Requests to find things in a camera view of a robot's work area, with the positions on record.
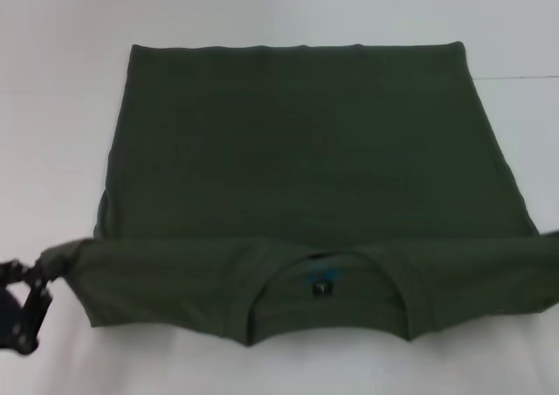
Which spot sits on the dark green FREE T-shirt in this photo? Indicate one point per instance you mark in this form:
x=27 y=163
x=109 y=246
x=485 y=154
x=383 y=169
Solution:
x=305 y=172

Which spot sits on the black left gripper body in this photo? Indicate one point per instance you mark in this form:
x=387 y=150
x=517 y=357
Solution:
x=11 y=320

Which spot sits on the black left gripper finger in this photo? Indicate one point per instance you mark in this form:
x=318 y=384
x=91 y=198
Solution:
x=26 y=269
x=37 y=316

